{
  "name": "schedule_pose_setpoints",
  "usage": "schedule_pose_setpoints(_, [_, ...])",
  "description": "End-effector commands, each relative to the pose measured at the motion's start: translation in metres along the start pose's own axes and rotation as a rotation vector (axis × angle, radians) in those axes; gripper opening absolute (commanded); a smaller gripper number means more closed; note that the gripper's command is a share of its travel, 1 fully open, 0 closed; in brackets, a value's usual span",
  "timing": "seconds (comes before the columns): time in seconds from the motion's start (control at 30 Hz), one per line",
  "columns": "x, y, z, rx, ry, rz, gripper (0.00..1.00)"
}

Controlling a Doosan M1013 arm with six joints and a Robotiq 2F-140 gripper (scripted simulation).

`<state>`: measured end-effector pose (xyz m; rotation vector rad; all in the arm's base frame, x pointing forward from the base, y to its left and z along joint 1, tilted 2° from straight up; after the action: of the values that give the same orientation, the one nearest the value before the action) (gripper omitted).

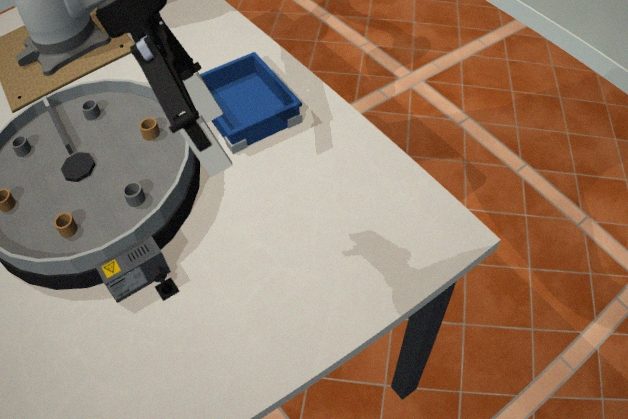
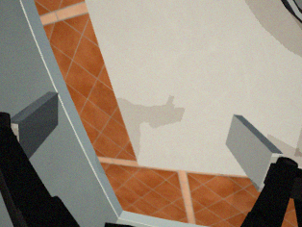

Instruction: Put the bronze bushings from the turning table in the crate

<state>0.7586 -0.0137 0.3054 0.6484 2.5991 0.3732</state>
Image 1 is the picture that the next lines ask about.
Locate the blue crate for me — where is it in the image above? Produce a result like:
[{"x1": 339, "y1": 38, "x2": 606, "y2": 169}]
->
[{"x1": 200, "y1": 52, "x2": 303, "y2": 154}]

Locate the grey metal ring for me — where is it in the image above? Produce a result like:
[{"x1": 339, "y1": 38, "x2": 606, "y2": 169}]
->
[
  {"x1": 11, "y1": 135, "x2": 31, "y2": 157},
  {"x1": 81, "y1": 99, "x2": 100, "y2": 121},
  {"x1": 123, "y1": 182, "x2": 145, "y2": 207}
]

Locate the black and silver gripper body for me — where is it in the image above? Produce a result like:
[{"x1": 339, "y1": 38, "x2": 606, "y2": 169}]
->
[{"x1": 96, "y1": 0, "x2": 167, "y2": 58}]

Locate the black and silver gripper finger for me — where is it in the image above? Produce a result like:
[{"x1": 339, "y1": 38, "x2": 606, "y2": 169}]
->
[
  {"x1": 154, "y1": 12, "x2": 223, "y2": 123},
  {"x1": 130, "y1": 28, "x2": 233, "y2": 177}
]

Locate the bronze bushing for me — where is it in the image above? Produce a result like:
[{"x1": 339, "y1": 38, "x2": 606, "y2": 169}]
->
[
  {"x1": 0, "y1": 189, "x2": 16, "y2": 212},
  {"x1": 139, "y1": 118, "x2": 160, "y2": 141},
  {"x1": 54, "y1": 212, "x2": 78, "y2": 238}
]

